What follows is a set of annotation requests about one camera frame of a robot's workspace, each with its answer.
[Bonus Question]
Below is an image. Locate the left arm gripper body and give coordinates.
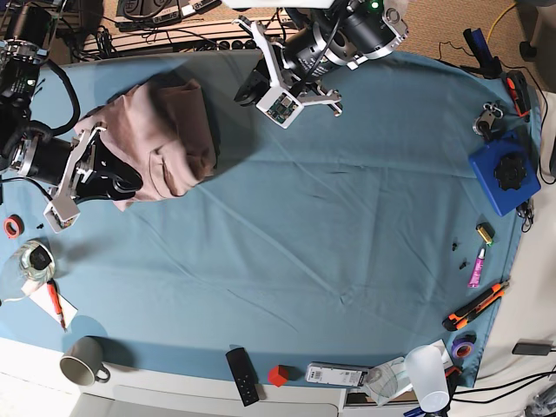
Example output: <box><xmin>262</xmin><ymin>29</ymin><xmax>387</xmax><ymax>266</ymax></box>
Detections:
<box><xmin>234</xmin><ymin>16</ymin><xmax>343</xmax><ymax>116</ymax></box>

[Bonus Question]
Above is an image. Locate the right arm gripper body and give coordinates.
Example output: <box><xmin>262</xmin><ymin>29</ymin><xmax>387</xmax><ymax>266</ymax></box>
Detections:
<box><xmin>45</xmin><ymin>123</ymin><xmax>107</xmax><ymax>213</ymax></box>

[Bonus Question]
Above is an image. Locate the pinkish brown T-shirt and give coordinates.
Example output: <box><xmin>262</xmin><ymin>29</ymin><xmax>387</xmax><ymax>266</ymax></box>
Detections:
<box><xmin>75</xmin><ymin>78</ymin><xmax>217</xmax><ymax>211</ymax></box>

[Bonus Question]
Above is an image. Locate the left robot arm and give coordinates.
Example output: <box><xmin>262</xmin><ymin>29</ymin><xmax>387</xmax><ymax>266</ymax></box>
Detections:
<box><xmin>235</xmin><ymin>1</ymin><xmax>408</xmax><ymax>129</ymax></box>

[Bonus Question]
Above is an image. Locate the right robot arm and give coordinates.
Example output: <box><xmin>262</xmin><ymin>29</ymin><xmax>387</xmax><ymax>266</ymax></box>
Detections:
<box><xmin>1</xmin><ymin>1</ymin><xmax>142</xmax><ymax>203</ymax></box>

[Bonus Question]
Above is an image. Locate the black power strip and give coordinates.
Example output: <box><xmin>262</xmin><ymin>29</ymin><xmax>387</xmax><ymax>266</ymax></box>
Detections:
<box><xmin>208</xmin><ymin>39</ymin><xmax>257</xmax><ymax>50</ymax></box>

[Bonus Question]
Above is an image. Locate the red tape roll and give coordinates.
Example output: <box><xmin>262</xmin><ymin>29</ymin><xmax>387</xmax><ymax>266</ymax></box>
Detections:
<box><xmin>3</xmin><ymin>215</ymin><xmax>24</xmax><ymax>239</ymax></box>

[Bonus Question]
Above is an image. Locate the clear plastic bag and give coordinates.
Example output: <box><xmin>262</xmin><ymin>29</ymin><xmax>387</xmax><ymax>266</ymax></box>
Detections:
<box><xmin>1</xmin><ymin>240</ymin><xmax>56</xmax><ymax>304</ymax></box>

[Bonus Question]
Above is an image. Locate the orange pen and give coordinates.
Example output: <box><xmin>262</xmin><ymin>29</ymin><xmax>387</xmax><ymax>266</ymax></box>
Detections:
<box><xmin>46</xmin><ymin>279</ymin><xmax>67</xmax><ymax>332</ymax></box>

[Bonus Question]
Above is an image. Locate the white paper note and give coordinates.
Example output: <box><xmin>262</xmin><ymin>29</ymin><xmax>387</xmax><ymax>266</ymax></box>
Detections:
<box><xmin>30</xmin><ymin>284</ymin><xmax>77</xmax><ymax>329</ymax></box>

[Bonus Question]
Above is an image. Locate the teal table cloth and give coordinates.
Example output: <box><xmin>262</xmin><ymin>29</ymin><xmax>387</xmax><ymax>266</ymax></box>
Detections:
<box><xmin>1</xmin><ymin>51</ymin><xmax>521</xmax><ymax>380</ymax></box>

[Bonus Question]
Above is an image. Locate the blue black clamp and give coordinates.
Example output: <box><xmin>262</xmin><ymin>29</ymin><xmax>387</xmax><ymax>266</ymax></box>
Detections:
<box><xmin>460</xmin><ymin>29</ymin><xmax>503</xmax><ymax>79</ymax></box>

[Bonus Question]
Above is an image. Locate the grey ceramic mug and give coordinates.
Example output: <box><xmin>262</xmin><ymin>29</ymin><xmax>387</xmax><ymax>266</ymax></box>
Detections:
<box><xmin>59</xmin><ymin>336</ymin><xmax>110</xmax><ymax>387</ymax></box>

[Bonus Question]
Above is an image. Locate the orange black hand tool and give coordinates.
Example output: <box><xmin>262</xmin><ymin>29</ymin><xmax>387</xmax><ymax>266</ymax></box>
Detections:
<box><xmin>506</xmin><ymin>69</ymin><xmax>531</xmax><ymax>122</ymax></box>

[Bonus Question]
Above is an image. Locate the blue plastic box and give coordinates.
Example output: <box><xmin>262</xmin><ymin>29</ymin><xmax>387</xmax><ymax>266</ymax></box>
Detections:
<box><xmin>468</xmin><ymin>129</ymin><xmax>540</xmax><ymax>216</ymax></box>

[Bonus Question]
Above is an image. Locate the black knob on box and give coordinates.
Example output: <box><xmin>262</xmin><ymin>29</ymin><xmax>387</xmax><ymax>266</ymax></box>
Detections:
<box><xmin>493</xmin><ymin>152</ymin><xmax>526</xmax><ymax>191</ymax></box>

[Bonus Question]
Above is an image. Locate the yellow black battery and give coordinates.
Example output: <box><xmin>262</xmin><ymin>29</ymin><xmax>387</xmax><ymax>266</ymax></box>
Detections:
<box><xmin>475</xmin><ymin>222</ymin><xmax>495</xmax><ymax>247</ymax></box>

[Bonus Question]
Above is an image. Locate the black remote control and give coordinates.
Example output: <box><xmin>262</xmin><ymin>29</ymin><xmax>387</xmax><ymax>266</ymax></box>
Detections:
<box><xmin>226</xmin><ymin>347</ymin><xmax>260</xmax><ymax>407</ymax></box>

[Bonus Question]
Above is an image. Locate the purple glue tube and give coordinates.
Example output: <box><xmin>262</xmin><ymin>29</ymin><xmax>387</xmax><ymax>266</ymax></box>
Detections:
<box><xmin>467</xmin><ymin>248</ymin><xmax>486</xmax><ymax>288</ymax></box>

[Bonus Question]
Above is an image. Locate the red plastic cube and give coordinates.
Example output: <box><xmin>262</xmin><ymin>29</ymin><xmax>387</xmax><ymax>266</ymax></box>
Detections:
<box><xmin>268</xmin><ymin>365</ymin><xmax>288</xmax><ymax>387</ymax></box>

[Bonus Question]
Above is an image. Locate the orange black utility knife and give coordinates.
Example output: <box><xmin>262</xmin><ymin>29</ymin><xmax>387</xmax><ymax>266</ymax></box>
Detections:
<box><xmin>442</xmin><ymin>281</ymin><xmax>509</xmax><ymax>332</ymax></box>

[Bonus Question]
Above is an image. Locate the white barcode label box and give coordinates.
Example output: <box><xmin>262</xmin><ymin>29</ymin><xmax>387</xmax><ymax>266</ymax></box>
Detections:
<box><xmin>305</xmin><ymin>362</ymin><xmax>370</xmax><ymax>387</ymax></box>

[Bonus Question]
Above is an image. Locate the translucent plastic cup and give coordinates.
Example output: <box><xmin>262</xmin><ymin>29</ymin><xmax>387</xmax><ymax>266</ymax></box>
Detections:
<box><xmin>405</xmin><ymin>345</ymin><xmax>449</xmax><ymax>414</ymax></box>

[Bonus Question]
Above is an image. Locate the purple tape roll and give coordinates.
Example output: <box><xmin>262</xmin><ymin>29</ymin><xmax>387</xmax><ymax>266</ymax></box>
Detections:
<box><xmin>452</xmin><ymin>334</ymin><xmax>476</xmax><ymax>359</ymax></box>

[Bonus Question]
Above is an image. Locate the black power adapter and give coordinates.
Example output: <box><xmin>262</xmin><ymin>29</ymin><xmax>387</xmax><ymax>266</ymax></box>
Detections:
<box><xmin>512</xmin><ymin>341</ymin><xmax>555</xmax><ymax>356</ymax></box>

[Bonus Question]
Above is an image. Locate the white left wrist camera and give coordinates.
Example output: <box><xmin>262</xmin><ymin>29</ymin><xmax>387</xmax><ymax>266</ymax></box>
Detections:
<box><xmin>256</xmin><ymin>87</ymin><xmax>304</xmax><ymax>129</ymax></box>

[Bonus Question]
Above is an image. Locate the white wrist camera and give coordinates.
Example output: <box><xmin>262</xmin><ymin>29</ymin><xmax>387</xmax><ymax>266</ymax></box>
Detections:
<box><xmin>43</xmin><ymin>196</ymin><xmax>81</xmax><ymax>234</ymax></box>
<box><xmin>256</xmin><ymin>87</ymin><xmax>304</xmax><ymax>129</ymax></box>

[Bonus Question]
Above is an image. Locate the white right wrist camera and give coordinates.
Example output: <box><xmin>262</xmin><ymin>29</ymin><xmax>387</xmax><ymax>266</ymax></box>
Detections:
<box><xmin>43</xmin><ymin>196</ymin><xmax>81</xmax><ymax>234</ymax></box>

